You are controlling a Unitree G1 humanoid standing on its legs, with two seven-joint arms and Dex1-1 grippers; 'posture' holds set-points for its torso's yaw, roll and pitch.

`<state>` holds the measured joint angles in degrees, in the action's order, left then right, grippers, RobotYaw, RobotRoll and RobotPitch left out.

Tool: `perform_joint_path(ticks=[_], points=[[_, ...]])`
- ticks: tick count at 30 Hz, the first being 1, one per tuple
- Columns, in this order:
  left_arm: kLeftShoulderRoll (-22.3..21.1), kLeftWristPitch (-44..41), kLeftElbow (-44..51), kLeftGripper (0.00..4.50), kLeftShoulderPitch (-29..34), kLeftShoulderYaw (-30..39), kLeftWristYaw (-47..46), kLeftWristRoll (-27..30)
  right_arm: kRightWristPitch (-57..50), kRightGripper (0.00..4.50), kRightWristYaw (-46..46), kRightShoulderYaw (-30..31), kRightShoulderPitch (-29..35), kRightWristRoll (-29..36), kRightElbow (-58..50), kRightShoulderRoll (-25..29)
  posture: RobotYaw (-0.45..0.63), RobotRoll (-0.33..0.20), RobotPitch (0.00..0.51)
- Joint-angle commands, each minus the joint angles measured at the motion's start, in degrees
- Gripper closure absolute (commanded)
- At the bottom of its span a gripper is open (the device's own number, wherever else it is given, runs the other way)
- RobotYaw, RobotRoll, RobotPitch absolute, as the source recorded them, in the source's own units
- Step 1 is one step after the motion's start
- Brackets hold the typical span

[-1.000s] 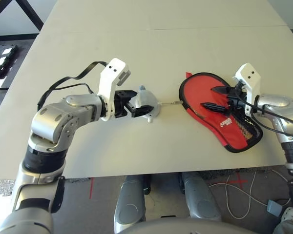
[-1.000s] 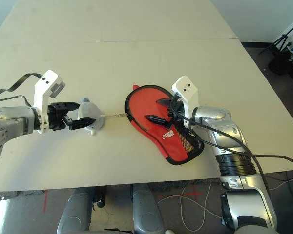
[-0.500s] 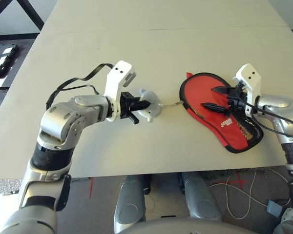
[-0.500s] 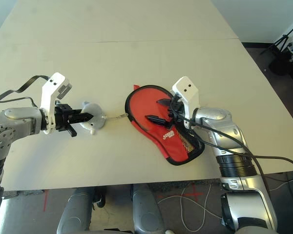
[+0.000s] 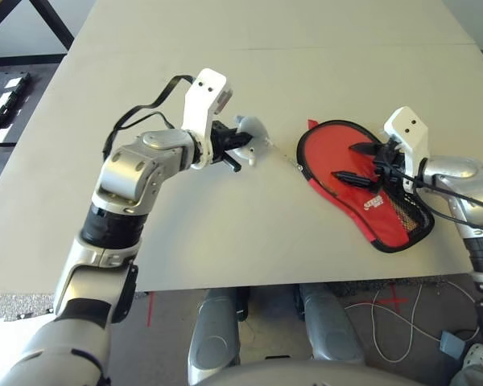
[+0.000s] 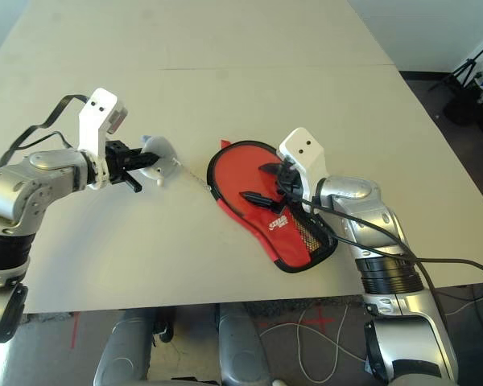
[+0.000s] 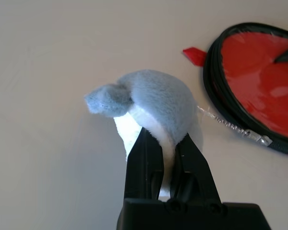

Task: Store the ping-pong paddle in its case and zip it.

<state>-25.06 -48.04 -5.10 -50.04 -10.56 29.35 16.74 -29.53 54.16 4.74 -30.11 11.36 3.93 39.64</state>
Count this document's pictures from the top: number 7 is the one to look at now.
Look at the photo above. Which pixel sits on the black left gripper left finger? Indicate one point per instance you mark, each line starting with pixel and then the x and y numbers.
pixel 144 167

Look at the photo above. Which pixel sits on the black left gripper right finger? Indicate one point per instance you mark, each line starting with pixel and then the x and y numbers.
pixel 194 172

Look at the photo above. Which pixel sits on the grey-blue plush zipper toy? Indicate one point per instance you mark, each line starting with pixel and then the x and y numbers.
pixel 158 95

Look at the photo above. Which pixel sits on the black and red paddle case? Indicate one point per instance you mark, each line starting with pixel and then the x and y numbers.
pixel 213 79

